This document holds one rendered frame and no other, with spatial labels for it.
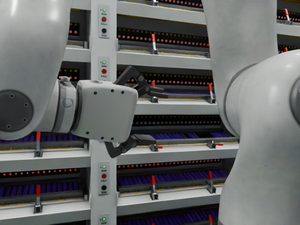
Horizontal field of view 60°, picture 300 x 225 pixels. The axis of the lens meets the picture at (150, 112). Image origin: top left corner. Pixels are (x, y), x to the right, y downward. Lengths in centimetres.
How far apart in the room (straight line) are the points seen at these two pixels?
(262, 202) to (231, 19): 23
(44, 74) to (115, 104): 15
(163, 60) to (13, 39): 81
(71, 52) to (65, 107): 62
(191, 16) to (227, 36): 79
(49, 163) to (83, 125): 58
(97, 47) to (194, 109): 46
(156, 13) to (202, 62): 28
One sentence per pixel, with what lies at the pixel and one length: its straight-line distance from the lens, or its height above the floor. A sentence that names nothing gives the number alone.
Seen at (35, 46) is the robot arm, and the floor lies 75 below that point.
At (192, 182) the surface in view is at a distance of 121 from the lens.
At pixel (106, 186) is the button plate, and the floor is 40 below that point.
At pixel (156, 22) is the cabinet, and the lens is 132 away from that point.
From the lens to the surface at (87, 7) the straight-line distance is 106.
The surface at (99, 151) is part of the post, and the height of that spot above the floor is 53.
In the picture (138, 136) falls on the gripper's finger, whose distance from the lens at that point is 50.
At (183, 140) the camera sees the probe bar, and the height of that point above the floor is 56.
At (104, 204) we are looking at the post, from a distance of 104.
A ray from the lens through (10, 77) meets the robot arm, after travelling 31.
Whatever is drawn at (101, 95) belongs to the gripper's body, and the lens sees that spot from 42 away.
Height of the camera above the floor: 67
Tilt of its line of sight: level
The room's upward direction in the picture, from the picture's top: straight up
